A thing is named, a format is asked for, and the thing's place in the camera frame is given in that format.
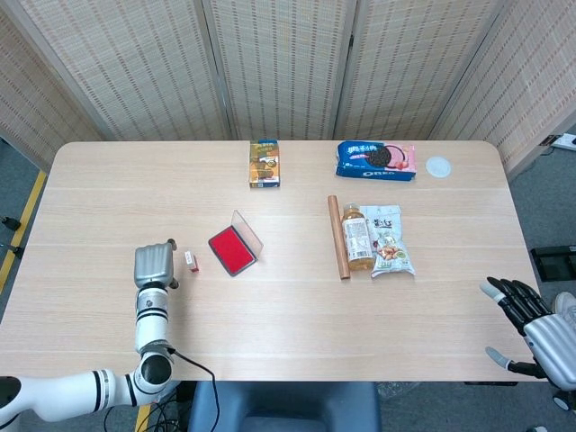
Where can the white power strip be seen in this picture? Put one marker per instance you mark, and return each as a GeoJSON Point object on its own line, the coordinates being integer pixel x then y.
{"type": "Point", "coordinates": [562, 141]}

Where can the red ink pad clear lid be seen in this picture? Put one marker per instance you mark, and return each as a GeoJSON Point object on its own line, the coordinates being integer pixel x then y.
{"type": "Point", "coordinates": [231, 252]}

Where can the black stand foot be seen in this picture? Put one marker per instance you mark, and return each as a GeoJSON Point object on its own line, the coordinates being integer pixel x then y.
{"type": "Point", "coordinates": [10, 222]}

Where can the black caster wheel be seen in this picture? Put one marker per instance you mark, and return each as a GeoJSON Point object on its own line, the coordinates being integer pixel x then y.
{"type": "Point", "coordinates": [564, 400]}

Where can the yellow blue snack box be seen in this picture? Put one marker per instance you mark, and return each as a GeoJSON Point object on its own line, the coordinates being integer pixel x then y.
{"type": "Point", "coordinates": [264, 164]}

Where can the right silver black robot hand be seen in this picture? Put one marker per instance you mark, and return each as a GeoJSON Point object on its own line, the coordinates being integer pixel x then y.
{"type": "Point", "coordinates": [551, 342]}

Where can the clear nut snack bag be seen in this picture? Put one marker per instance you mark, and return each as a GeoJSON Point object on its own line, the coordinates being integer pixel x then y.
{"type": "Point", "coordinates": [390, 252]}

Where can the black foot pedal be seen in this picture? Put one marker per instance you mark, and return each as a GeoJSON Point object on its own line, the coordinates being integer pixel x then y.
{"type": "Point", "coordinates": [555, 263]}

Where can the white sneaker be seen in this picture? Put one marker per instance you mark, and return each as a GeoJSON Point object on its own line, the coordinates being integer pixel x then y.
{"type": "Point", "coordinates": [566, 306]}

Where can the yellow floor tape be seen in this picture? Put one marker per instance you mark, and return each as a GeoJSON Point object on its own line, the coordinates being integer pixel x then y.
{"type": "Point", "coordinates": [27, 216]}

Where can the clear plastic wrap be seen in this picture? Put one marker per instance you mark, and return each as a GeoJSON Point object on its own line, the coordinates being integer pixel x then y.
{"type": "Point", "coordinates": [396, 389]}

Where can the blue Oreo cookie pack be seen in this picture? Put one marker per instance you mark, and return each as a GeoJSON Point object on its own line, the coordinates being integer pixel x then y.
{"type": "Point", "coordinates": [373, 162]}

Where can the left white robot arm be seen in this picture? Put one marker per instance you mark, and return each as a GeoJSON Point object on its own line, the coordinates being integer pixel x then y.
{"type": "Point", "coordinates": [152, 315]}

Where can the woven folding screen panel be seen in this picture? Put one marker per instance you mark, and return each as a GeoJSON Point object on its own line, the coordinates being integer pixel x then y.
{"type": "Point", "coordinates": [414, 67]}
{"type": "Point", "coordinates": [279, 67]}
{"type": "Point", "coordinates": [135, 67]}
{"type": "Point", "coordinates": [531, 81]}
{"type": "Point", "coordinates": [27, 99]}

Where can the wooden rolling pin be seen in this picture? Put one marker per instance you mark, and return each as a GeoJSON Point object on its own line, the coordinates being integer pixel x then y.
{"type": "Point", "coordinates": [338, 238]}

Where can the dark blue chair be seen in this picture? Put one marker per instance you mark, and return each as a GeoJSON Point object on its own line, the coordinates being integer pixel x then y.
{"type": "Point", "coordinates": [283, 407]}

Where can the small red stamp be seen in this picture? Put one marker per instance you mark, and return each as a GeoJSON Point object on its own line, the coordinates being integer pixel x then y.
{"type": "Point", "coordinates": [191, 262]}

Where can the white round plastic lid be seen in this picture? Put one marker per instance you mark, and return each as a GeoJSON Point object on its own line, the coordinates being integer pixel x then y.
{"type": "Point", "coordinates": [438, 167]}

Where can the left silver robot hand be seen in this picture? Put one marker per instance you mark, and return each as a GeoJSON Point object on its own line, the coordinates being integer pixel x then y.
{"type": "Point", "coordinates": [153, 265]}

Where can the amber tea bottle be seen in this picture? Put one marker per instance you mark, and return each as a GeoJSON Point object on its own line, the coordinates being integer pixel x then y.
{"type": "Point", "coordinates": [357, 238]}

